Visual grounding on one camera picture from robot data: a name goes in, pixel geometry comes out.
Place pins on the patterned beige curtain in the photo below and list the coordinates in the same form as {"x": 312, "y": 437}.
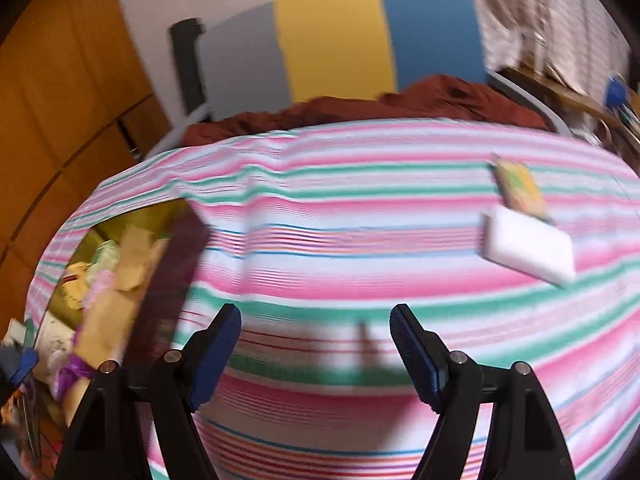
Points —
{"x": 525, "y": 0}

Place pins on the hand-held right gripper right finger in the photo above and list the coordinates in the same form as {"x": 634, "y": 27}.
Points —
{"x": 420, "y": 360}

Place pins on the black upright roll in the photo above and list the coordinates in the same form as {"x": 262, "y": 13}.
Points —
{"x": 186, "y": 70}

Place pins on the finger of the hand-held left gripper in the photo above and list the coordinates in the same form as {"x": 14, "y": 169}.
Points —
{"x": 26, "y": 366}

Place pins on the striped tablecloth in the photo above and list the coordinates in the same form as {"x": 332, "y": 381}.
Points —
{"x": 350, "y": 240}

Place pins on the white sponge block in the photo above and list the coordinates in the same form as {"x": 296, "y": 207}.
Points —
{"x": 530, "y": 247}

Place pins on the red-brown cloth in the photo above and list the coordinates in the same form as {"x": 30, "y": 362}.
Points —
{"x": 440, "y": 97}

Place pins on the wooden wardrobe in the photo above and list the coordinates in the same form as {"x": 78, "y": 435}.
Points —
{"x": 60, "y": 85}

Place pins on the gold tin box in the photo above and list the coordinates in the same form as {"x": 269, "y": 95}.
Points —
{"x": 115, "y": 221}

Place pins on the grey yellow blue chair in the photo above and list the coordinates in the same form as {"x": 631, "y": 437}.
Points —
{"x": 330, "y": 40}

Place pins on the blue round object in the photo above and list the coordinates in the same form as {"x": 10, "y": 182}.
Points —
{"x": 616, "y": 91}

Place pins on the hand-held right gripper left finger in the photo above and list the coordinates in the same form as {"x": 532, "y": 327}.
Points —
{"x": 215, "y": 360}

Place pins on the wooden desk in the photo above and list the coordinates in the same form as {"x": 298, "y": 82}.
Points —
{"x": 575, "y": 96}

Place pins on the green yellow flat packet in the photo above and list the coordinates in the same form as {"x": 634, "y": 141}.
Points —
{"x": 522, "y": 190}

